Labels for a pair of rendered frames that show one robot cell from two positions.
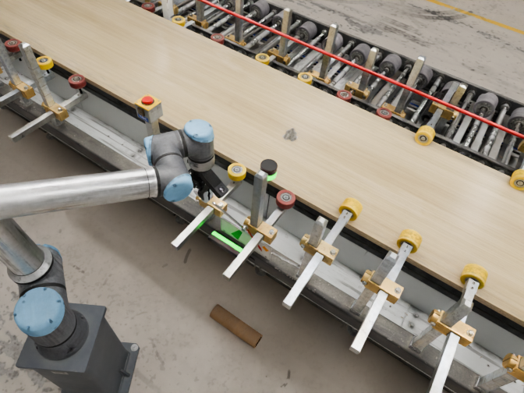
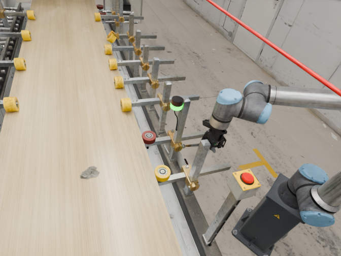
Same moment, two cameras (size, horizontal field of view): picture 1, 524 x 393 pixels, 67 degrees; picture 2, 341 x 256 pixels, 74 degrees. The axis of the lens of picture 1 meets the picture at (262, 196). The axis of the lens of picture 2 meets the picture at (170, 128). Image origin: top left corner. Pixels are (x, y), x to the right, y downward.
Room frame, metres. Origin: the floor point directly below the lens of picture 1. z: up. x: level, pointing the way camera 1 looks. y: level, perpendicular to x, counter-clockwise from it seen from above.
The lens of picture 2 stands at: (1.67, 0.50, 1.81)
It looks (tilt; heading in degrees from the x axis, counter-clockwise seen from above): 43 degrees down; 215
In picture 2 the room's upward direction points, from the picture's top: 11 degrees clockwise
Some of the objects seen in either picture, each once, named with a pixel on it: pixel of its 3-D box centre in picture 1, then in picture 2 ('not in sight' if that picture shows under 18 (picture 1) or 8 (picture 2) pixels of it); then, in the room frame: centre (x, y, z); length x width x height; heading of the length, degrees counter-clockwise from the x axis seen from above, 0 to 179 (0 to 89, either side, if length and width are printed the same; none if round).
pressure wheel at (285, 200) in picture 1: (284, 204); (148, 141); (1.00, -0.10, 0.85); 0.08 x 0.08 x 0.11
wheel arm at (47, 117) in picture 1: (51, 115); not in sight; (1.42, 1.10, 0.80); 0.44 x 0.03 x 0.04; 152
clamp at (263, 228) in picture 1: (260, 228); (174, 140); (0.87, -0.01, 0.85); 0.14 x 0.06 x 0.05; 62
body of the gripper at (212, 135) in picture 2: (200, 173); (215, 134); (0.91, 0.23, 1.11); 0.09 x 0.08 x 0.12; 62
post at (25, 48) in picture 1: (43, 88); not in sight; (1.47, 1.11, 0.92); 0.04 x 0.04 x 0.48; 62
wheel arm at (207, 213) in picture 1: (209, 211); (195, 173); (0.95, 0.21, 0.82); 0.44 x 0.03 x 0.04; 152
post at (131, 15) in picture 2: not in sight; (131, 40); (0.29, -1.09, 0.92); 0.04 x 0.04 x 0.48; 62
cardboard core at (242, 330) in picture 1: (235, 325); not in sight; (0.75, 0.06, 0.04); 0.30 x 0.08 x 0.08; 62
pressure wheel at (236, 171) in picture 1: (236, 177); (161, 177); (1.12, 0.12, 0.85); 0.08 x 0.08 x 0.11
